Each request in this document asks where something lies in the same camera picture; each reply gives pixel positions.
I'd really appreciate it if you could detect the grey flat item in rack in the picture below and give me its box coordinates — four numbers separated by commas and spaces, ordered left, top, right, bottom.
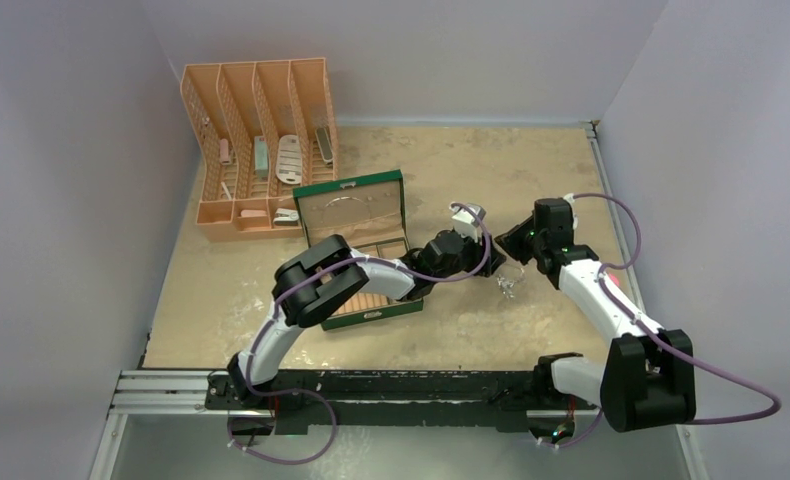
315, 127, 335, 165

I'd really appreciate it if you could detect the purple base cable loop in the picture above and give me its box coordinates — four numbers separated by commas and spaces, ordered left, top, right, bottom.
227, 387, 340, 466

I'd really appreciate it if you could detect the white stick in rack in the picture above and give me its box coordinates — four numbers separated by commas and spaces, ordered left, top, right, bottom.
220, 181, 233, 200

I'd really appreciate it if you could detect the green grey item in rack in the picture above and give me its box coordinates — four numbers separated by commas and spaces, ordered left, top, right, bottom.
253, 135, 270, 181

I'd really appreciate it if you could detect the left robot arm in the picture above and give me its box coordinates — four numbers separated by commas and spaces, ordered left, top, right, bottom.
227, 230, 506, 409

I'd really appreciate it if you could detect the pink item in rack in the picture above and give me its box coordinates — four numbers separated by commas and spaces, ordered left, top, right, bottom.
219, 138, 233, 165

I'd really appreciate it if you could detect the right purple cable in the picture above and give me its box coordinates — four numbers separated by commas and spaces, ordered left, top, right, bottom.
563, 192, 783, 425

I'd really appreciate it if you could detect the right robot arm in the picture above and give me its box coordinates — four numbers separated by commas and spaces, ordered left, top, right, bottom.
497, 198, 697, 432

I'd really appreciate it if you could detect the green jewelry box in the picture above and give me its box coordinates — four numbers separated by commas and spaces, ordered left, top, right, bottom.
293, 170, 424, 331

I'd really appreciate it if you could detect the white clip in front tray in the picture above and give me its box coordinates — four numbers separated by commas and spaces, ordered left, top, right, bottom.
273, 208, 300, 225

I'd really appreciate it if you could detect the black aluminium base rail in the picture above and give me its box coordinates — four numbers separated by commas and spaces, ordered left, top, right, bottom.
110, 367, 608, 439

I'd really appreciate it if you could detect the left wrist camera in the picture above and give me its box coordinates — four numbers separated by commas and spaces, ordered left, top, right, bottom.
449, 203, 486, 242

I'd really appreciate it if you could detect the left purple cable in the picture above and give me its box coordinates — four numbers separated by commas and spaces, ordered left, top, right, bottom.
242, 201, 492, 399

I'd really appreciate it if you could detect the silver bead bracelet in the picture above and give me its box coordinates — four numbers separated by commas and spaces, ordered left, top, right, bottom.
318, 195, 370, 230

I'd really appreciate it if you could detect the orange file organizer rack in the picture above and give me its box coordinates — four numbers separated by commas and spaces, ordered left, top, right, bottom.
180, 57, 339, 242

